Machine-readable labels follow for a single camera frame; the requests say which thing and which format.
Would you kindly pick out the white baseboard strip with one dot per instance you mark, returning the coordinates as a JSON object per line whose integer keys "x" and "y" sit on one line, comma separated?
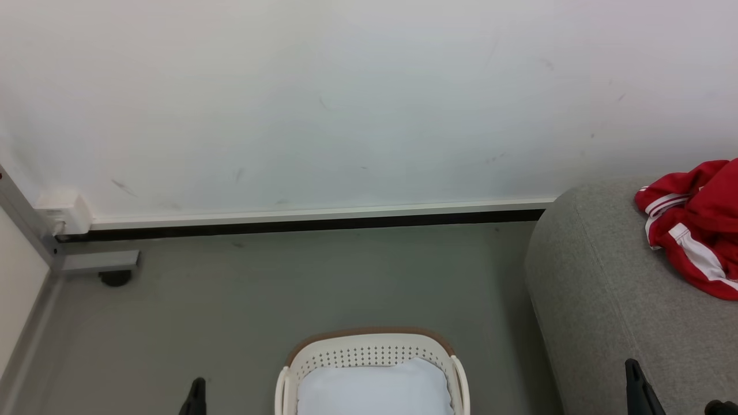
{"x": 323, "y": 213}

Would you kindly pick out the red and white jersey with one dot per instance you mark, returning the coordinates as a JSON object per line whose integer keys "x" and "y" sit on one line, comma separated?
{"x": 709, "y": 230}

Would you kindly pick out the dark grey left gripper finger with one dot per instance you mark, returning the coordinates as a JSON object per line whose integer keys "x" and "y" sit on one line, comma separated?
{"x": 196, "y": 399}

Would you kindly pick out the white cloth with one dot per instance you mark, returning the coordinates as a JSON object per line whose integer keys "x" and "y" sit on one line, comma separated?
{"x": 375, "y": 391}

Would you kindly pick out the white perforated laundry basket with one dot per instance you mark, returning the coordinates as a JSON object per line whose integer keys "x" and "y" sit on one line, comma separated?
{"x": 369, "y": 346}

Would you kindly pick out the white plastic junction box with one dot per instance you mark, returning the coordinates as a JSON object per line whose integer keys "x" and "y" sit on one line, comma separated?
{"x": 63, "y": 210}

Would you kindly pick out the black round partition foot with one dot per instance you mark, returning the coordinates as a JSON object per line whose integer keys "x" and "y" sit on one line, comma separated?
{"x": 115, "y": 278}

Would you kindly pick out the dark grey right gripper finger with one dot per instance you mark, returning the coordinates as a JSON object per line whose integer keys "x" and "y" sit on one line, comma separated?
{"x": 722, "y": 408}
{"x": 641, "y": 392}

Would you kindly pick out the grey fabric sofa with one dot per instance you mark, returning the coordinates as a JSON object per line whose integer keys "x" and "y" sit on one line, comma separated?
{"x": 605, "y": 300}

